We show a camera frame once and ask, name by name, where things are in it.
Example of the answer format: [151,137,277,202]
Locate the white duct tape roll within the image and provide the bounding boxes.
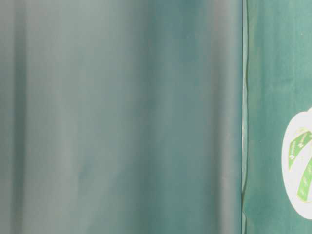
[281,109,312,220]

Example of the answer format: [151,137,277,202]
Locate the green cloth table cover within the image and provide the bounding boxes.
[0,0,312,234]

